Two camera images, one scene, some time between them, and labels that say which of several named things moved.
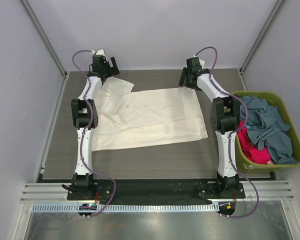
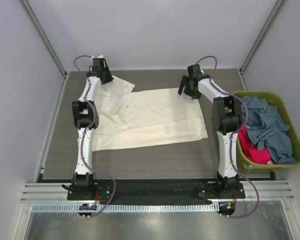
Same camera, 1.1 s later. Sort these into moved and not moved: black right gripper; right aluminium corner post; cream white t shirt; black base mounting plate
Moved: black right gripper
Not moved: cream white t shirt; right aluminium corner post; black base mounting plate
